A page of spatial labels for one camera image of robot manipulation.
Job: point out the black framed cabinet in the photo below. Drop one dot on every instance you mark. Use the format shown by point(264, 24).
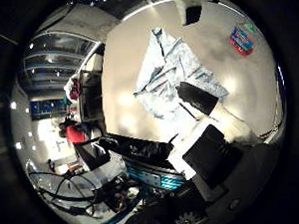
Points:
point(90, 94)

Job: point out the black bar with white print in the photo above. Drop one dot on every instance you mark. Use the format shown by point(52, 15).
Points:
point(141, 150)

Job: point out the person in red shirt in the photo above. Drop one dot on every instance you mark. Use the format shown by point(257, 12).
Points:
point(74, 133)

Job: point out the white block with black face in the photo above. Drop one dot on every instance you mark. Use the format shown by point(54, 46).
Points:
point(181, 4)

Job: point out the green packet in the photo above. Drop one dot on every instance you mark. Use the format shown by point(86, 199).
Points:
point(250, 26)

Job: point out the teal crate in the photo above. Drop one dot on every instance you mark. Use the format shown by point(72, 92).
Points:
point(159, 180)

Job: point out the blue screen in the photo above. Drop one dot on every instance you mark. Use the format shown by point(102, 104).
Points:
point(46, 108)

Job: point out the person in white and red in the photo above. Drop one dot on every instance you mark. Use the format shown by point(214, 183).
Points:
point(74, 89)

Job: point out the red and blue packet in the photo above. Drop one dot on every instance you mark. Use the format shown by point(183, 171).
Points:
point(241, 41)

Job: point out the white light blue cloth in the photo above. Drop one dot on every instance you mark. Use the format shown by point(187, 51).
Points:
point(174, 64)

